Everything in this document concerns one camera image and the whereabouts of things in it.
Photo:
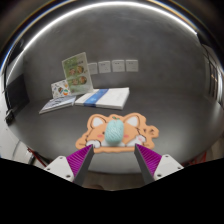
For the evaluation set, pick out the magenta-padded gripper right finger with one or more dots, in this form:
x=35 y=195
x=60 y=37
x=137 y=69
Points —
x=166 y=166

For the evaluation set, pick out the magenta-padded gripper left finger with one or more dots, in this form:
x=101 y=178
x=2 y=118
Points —
x=60 y=168

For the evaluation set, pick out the mint green computer mouse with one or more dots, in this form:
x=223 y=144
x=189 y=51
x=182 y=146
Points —
x=114 y=133

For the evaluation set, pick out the orange corgi-shaped mouse pad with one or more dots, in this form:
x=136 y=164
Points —
x=95 y=136

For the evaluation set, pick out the grey striped book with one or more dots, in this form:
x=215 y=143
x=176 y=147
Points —
x=56 y=104

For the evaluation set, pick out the white sticker card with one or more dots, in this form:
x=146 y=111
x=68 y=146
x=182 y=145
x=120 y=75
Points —
x=60 y=89

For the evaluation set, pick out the white and blue book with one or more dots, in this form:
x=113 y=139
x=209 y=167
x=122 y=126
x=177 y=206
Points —
x=106 y=97

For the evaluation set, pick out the black monitor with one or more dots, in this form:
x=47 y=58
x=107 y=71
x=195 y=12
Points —
x=16 y=95

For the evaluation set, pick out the green menu sign stand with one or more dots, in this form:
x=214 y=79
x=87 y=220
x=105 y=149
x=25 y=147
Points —
x=76 y=73

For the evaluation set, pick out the white wall socket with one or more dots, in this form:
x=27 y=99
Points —
x=118 y=65
x=93 y=68
x=132 y=65
x=104 y=66

